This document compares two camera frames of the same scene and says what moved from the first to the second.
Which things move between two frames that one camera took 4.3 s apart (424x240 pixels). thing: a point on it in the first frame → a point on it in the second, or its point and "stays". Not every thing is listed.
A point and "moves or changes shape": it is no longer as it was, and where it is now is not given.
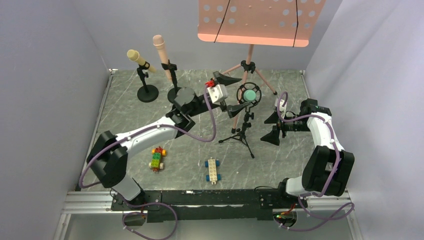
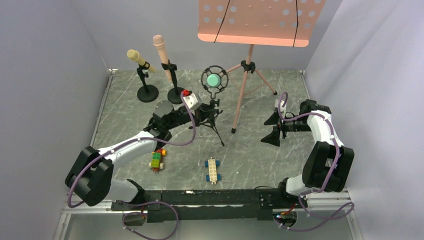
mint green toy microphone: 249,95 moves or changes shape
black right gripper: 282,125 stays
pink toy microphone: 159,42 stays
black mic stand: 146,94 stays
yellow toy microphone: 134,55 stays
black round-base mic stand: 172,92 stays
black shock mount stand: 249,94 → 214,79
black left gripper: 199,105 → 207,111
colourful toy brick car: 155,163 stays
